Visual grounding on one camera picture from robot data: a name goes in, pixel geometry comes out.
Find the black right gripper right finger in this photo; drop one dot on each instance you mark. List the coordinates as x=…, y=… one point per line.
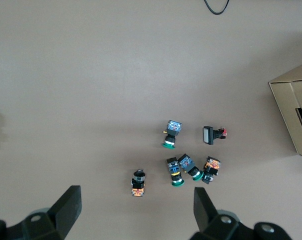
x=206, y=215

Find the white rectangular pushbutton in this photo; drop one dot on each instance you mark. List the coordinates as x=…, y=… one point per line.
x=207, y=135

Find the brown cardboard box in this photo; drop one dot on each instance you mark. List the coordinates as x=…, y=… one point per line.
x=286, y=112

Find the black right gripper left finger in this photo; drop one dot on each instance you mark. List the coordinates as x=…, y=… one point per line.
x=63, y=215

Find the black selector switch orange block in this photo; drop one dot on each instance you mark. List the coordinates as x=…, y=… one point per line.
x=138, y=185
x=213, y=165

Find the green pushbutton blue contact block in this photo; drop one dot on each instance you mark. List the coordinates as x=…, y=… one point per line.
x=173, y=127
x=187, y=162
x=174, y=170

